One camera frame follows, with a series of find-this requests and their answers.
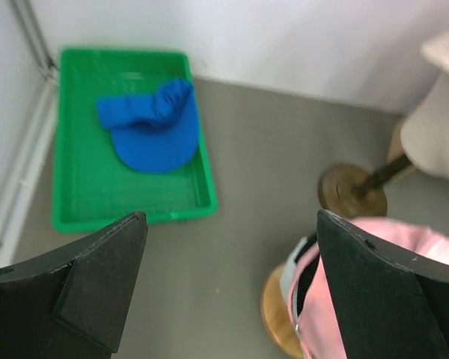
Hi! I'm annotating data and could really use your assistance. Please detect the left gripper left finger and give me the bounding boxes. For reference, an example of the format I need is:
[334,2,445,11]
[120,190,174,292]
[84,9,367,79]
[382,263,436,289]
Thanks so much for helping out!
[0,212,147,358]

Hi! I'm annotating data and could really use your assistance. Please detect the green plastic bin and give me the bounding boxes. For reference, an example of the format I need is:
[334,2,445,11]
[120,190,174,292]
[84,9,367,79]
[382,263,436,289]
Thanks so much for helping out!
[52,48,218,233]

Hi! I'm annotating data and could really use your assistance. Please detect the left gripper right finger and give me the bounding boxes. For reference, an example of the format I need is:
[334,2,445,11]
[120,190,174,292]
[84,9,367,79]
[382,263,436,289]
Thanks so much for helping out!
[317,210,449,358]

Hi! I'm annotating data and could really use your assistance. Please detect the black cap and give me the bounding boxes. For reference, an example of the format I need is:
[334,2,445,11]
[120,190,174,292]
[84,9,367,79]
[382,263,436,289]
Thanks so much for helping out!
[293,233,320,316]

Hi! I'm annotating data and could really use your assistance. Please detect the pink white baseball cap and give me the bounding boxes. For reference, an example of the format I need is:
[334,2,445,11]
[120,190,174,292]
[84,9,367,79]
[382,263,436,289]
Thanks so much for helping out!
[287,217,449,358]

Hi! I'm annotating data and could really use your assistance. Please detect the wooden mushroom hat stand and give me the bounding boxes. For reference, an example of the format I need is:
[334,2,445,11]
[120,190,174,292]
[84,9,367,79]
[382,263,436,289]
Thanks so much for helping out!
[260,263,304,358]

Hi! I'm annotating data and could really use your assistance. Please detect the cream mannequin head stand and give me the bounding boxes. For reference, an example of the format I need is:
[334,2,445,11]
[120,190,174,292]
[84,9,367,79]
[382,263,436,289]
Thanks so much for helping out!
[317,73,449,218]

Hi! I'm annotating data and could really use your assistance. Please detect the blue item in bin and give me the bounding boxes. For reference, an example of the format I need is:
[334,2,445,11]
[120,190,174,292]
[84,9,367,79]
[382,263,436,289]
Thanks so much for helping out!
[97,79,200,174]

